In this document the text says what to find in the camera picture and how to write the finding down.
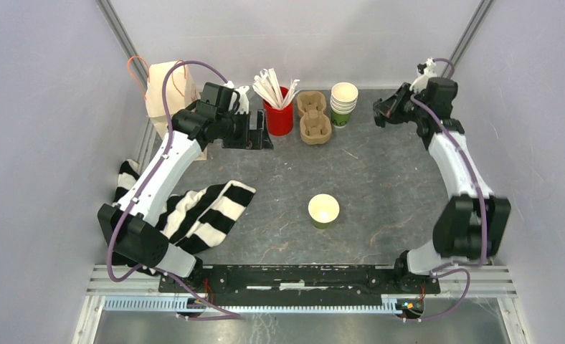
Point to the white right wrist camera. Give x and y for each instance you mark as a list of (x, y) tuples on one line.
[(425, 71)]

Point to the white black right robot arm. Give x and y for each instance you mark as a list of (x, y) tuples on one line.
[(470, 228)]

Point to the beige paper gift bag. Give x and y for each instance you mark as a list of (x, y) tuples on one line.
[(180, 90)]

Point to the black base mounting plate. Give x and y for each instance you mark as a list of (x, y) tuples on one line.
[(308, 284)]

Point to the red straw holder cup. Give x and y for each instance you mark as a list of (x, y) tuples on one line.
[(278, 122)]

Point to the stack of paper cups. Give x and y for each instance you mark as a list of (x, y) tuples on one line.
[(344, 96)]

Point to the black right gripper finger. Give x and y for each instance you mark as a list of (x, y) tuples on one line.
[(390, 101), (384, 119)]

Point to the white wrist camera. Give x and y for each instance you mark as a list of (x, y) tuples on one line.
[(239, 103), (425, 71)]

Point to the white slotted cable duct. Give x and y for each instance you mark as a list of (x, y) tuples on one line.
[(185, 304)]

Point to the brown pulp cup carrier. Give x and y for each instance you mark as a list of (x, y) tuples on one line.
[(315, 125)]

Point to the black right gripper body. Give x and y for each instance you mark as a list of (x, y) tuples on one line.
[(409, 110)]

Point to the black white striped cloth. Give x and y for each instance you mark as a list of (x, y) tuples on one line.
[(193, 221)]

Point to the white wrapped straws bundle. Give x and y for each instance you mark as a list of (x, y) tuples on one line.
[(267, 86)]

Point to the green paper coffee cup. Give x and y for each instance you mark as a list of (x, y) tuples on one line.
[(323, 210)]

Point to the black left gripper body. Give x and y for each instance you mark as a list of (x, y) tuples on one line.
[(239, 126)]

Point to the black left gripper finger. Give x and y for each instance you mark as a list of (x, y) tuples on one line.
[(262, 139), (240, 143)]

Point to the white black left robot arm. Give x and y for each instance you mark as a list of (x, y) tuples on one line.
[(129, 226)]

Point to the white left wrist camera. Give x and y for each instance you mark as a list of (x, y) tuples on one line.
[(239, 103)]

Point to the black plastic cup lid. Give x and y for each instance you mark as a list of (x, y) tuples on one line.
[(386, 111)]

